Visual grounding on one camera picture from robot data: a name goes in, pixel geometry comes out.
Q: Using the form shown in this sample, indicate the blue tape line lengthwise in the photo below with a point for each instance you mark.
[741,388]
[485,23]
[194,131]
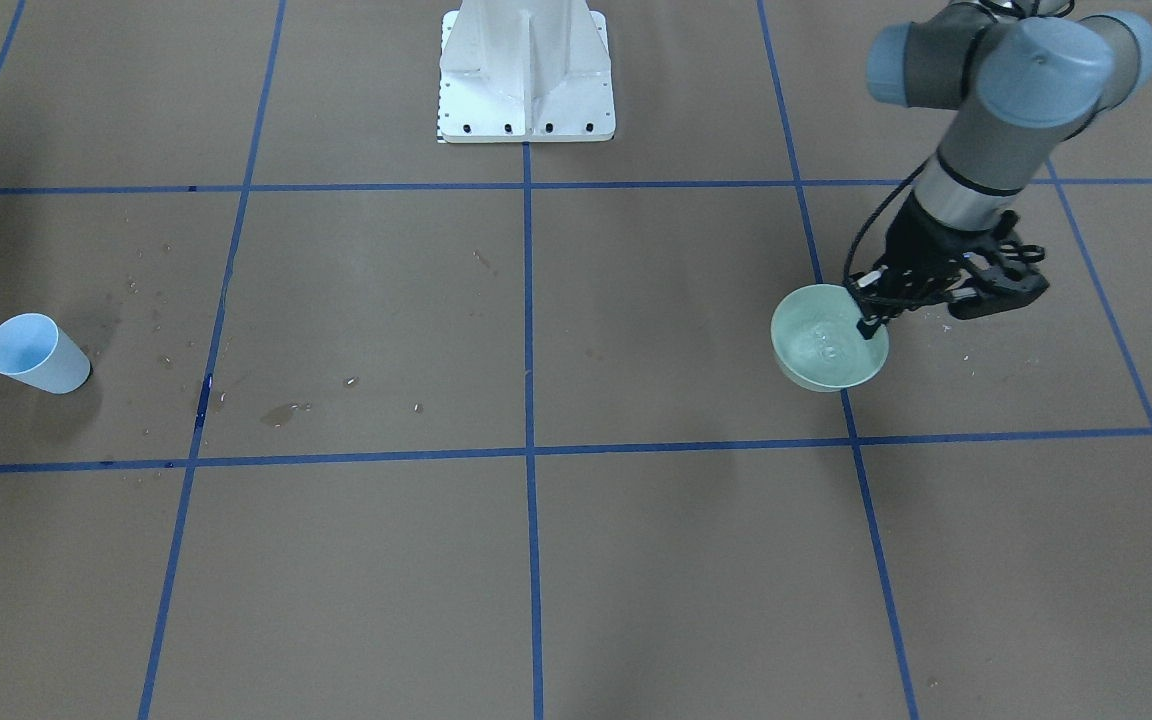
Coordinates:
[531,465]

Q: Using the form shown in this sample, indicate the blue tape line near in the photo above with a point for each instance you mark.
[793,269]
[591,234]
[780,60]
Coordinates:
[657,184]

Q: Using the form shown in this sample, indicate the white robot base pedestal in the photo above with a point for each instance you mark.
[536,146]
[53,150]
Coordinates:
[525,72]

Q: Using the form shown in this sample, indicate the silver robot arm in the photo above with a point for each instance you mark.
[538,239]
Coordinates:
[1021,79]

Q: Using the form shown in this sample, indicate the blue tape line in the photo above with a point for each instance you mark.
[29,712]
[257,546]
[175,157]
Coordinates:
[145,708]
[657,184]

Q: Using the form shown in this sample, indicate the blue tape line crosswise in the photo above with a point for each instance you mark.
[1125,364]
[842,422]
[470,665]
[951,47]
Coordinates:
[432,454]

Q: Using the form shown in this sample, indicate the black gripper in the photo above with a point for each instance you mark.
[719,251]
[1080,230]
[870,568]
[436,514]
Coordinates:
[920,249]

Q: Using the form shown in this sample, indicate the light blue plastic cup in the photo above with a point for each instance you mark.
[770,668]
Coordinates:
[35,351]

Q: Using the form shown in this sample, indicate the mint green ceramic bowl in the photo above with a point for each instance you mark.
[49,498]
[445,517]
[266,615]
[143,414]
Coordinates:
[817,341]

